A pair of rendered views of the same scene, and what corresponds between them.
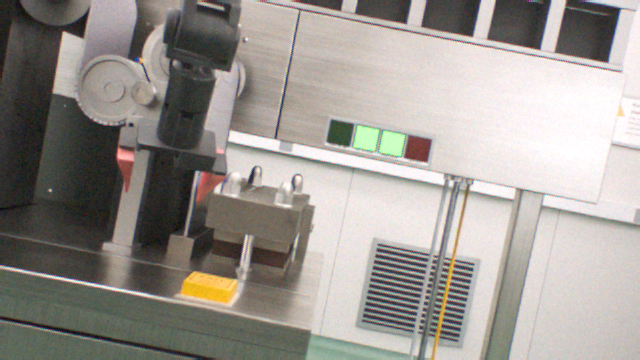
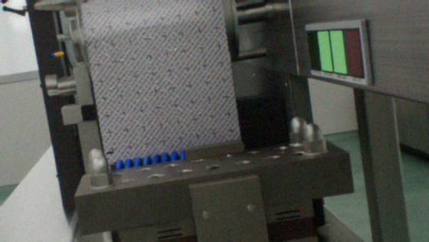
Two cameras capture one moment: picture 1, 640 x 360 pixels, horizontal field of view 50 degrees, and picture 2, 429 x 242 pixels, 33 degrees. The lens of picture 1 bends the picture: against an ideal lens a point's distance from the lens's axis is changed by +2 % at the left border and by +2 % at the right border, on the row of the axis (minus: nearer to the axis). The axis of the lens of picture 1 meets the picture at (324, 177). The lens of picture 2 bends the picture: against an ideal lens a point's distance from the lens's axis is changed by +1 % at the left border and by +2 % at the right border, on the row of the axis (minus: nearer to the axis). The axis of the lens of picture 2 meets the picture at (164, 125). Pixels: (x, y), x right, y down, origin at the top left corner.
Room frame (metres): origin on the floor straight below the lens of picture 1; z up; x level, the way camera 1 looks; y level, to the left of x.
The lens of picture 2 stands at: (1.31, -0.98, 1.24)
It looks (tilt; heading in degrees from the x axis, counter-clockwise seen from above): 7 degrees down; 88
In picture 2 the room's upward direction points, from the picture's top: 9 degrees counter-clockwise
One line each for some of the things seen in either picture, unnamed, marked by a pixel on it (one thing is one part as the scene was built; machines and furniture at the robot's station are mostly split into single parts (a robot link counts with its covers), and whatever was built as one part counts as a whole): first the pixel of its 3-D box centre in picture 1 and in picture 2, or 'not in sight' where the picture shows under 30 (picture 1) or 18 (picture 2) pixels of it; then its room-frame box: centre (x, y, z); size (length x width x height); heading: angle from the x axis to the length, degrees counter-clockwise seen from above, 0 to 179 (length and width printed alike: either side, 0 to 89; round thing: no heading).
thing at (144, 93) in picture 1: (144, 93); (53, 85); (1.16, 0.33, 1.18); 0.04 x 0.02 x 0.04; 89
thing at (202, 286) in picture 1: (210, 288); not in sight; (1.01, 0.13, 0.91); 0.07 x 0.07 x 0.02; 89
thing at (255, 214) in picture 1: (265, 208); (208, 182); (1.40, 0.11, 1.00); 0.40 x 0.16 x 0.06; 179
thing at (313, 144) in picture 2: (296, 183); (313, 138); (1.56, 0.06, 1.05); 0.04 x 0.04 x 0.04
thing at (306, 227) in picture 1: (306, 232); (229, 217); (1.41, 0.02, 0.96); 0.10 x 0.03 x 0.11; 179
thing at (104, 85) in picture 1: (132, 93); not in sight; (1.37, 0.41, 1.17); 0.26 x 0.12 x 0.12; 179
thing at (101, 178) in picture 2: (285, 193); (100, 171); (1.24, 0.07, 1.05); 0.04 x 0.04 x 0.04
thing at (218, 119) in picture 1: (214, 143); (167, 109); (1.36, 0.23, 1.11); 0.23 x 0.01 x 0.18; 179
